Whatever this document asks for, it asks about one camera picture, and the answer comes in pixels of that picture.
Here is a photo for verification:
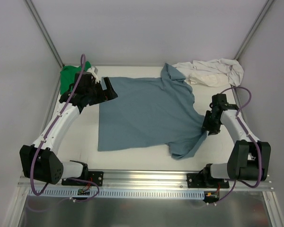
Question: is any blue t shirt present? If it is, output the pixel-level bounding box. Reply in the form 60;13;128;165
98;64;207;159

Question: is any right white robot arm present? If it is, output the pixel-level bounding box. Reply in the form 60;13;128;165
202;94;271;188

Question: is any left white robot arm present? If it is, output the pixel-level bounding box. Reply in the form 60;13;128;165
19;71;118;185

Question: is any green t shirt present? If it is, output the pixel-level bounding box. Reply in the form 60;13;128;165
60;65;81;95

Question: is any white t shirt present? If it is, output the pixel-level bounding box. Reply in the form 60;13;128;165
173;58;244;87

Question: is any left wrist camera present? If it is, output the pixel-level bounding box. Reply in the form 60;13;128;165
87;67;98;80

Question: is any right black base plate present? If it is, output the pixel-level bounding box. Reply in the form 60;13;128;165
186;173;230;189

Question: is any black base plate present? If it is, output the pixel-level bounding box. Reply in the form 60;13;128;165
62;171;104;187
186;173;230;189

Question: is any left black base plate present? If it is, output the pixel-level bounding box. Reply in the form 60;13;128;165
62;171;104;187

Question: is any aluminium mounting rail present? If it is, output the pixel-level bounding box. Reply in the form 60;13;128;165
17;170;274;192

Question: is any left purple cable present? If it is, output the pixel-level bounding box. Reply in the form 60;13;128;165
30;53;100;202

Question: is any left aluminium frame post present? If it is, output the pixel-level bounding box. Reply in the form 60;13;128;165
24;0;64;68

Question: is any aluminium frame post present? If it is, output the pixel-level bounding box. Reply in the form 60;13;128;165
24;0;64;68
234;0;276;61

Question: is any slotted white cable duct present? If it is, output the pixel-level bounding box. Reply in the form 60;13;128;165
42;188;205;200

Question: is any right aluminium frame post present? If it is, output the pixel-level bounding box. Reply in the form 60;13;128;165
234;0;276;61

